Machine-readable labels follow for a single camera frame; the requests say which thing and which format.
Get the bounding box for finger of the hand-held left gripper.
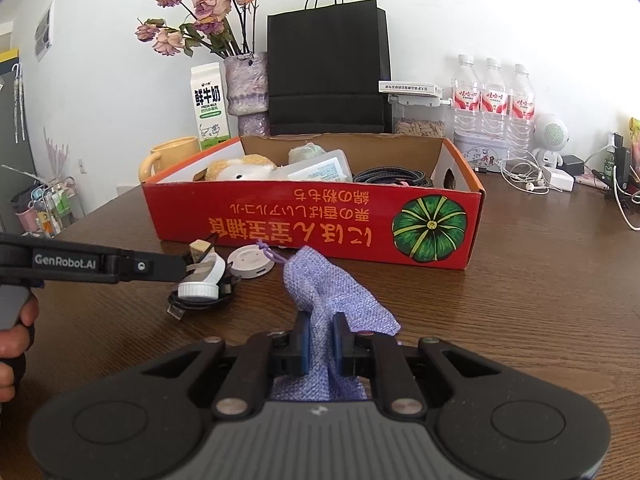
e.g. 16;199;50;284
120;254;193;283

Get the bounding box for purple feather plant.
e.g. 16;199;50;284
42;127;71;176

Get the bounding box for white robot speaker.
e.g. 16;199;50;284
530;112;572;168

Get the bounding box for clear seed container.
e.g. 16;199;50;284
389;94;447;137

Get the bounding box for red cardboard box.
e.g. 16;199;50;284
141;132;485;271

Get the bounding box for metal storage rack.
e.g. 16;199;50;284
12;176;83;238

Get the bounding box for black paper bag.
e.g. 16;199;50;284
266;0;392;136

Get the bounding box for small white flat box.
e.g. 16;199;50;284
378;80;443;96

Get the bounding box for dried pink rose bouquet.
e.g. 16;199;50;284
135;0;261;58

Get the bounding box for grey cabinet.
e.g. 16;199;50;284
0;22;38;236

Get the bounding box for white cable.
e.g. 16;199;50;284
585;152;640;233

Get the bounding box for white earphones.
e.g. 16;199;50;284
500;157;563;193

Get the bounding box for white green milk carton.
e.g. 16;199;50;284
190;62;232;151

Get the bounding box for yellow ceramic mug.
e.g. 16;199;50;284
139;136;201;181

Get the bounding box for black braided cable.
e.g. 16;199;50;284
352;167;433;188

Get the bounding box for white printed tin box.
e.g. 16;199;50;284
454;130;511;173

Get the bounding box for yellow pink snack packet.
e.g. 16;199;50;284
627;117;640;181

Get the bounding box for white round device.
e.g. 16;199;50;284
227;245;275;277

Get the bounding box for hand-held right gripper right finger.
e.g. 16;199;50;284
332;311;501;418

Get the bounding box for translucent plastic pill bottle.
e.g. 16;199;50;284
272;149;353;183

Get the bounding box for purple linen pouch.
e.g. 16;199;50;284
256;241;402;402

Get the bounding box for black phone stand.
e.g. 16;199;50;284
611;132;633;186

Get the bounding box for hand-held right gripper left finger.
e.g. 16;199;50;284
142;311;313;418

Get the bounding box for white charger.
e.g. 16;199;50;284
542;167;576;192

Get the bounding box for white plush sheep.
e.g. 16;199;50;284
205;155;278;182

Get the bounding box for white bottle cap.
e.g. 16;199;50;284
177;252;228;300

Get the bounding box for person's left hand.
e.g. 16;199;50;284
0;291;41;403

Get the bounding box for purple textured vase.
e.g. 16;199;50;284
223;51;271;136

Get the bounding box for black usb cable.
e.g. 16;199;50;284
166;270;238;321

